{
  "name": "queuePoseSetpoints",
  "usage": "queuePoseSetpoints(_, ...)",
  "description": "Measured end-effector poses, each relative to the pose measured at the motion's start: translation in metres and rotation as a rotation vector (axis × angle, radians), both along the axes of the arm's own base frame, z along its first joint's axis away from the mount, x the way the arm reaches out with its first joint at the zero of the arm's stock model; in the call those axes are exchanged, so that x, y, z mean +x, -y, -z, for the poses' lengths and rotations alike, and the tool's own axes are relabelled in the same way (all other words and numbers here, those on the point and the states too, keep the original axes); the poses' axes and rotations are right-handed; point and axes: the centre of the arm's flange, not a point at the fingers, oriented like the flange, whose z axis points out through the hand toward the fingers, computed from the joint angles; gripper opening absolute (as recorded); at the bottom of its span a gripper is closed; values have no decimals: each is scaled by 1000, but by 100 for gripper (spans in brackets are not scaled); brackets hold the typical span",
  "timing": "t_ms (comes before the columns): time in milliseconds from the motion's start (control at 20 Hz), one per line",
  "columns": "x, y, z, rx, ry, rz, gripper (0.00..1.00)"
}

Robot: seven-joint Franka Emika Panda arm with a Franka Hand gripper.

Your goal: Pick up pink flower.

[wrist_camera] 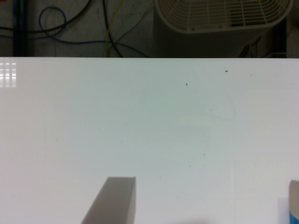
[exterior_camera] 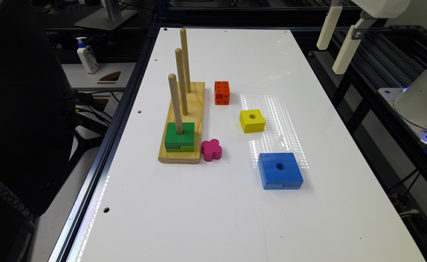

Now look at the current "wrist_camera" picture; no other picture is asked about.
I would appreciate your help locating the cream wire basket appliance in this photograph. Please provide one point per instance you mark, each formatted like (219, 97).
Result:
(212, 28)

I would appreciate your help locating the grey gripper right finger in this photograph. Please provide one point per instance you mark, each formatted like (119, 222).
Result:
(294, 202)

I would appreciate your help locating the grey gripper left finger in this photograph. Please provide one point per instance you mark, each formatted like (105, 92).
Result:
(115, 203)

